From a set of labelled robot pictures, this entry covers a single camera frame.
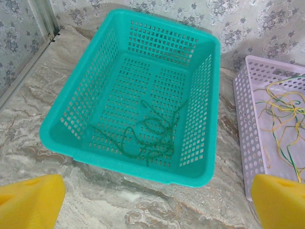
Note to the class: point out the aluminium table side rail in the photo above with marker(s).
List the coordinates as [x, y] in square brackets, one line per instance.
[23, 71]

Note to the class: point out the lilac plastic basket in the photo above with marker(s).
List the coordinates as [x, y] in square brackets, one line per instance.
[276, 155]

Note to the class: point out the aluminium corner post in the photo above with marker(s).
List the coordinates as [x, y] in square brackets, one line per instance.
[44, 16]

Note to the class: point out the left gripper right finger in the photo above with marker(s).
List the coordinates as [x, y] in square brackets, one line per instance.
[281, 207]

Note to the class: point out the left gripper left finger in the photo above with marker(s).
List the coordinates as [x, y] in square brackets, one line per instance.
[31, 205]

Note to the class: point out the teal plastic basket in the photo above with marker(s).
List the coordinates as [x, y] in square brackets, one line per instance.
[62, 140]

